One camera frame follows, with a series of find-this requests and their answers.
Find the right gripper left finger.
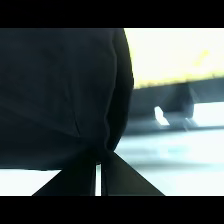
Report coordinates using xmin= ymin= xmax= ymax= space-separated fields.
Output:
xmin=31 ymin=150 xmax=98 ymax=197

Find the black garment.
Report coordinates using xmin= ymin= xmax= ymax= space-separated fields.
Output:
xmin=0 ymin=28 xmax=135 ymax=172

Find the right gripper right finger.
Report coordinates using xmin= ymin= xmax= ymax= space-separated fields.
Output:
xmin=100 ymin=149 xmax=165 ymax=197

